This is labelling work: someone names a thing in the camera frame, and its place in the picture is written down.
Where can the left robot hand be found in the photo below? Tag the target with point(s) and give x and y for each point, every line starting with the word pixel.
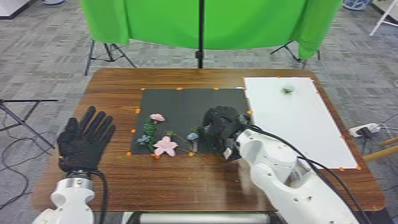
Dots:
pixel 85 143

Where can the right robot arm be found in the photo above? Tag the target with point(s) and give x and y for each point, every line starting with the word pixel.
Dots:
pixel 284 180

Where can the blue flower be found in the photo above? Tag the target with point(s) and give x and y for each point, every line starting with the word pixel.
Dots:
pixel 192 136
pixel 142 139

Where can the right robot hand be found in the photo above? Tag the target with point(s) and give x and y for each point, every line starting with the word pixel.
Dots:
pixel 224 124

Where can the white frame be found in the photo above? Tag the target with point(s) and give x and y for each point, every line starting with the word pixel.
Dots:
pixel 384 16

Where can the large pink flower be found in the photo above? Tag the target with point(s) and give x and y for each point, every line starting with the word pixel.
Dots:
pixel 165 146

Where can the small pink flower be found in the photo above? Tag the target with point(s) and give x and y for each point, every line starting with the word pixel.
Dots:
pixel 156 117

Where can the dark mat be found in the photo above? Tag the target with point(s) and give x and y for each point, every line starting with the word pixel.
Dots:
pixel 183 106

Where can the black stand legs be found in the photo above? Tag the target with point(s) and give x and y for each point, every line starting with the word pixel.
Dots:
pixel 293 53
pixel 108 53

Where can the small green sprig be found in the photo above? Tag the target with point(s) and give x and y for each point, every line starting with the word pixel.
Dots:
pixel 288 89

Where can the white sheet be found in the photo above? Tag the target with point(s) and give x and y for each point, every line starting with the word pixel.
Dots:
pixel 295 123

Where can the pale grey bar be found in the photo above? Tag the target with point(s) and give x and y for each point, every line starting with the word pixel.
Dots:
pixel 201 218

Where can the black folding stand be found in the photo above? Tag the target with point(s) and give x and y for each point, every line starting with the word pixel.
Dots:
pixel 23 116

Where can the black tripod pole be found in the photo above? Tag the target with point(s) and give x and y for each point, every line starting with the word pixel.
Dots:
pixel 201 33

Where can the white power strip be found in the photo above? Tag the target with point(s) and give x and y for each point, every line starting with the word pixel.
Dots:
pixel 362 129

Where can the wooden stick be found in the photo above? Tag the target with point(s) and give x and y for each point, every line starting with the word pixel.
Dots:
pixel 382 154

